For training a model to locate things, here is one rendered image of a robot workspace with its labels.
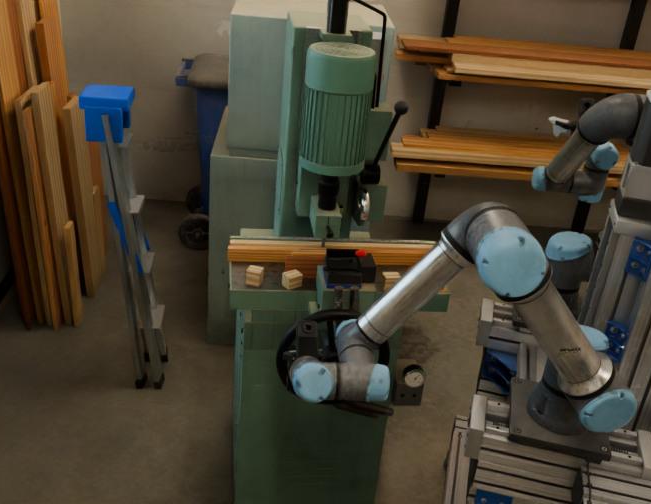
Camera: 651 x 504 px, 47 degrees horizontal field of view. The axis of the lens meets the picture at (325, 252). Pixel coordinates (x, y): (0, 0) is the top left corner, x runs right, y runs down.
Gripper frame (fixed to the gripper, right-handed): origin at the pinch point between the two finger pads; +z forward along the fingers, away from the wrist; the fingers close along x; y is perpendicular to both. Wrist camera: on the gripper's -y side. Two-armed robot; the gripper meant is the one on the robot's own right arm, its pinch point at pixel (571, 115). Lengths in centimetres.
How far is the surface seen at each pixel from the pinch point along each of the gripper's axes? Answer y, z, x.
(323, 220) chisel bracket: 7, -58, -84
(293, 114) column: -16, -36, -91
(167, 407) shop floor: 105, -12, -148
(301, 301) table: 25, -70, -91
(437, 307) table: 31, -66, -54
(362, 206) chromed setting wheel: 10, -44, -73
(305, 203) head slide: 7, -45, -89
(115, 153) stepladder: 5, 0, -154
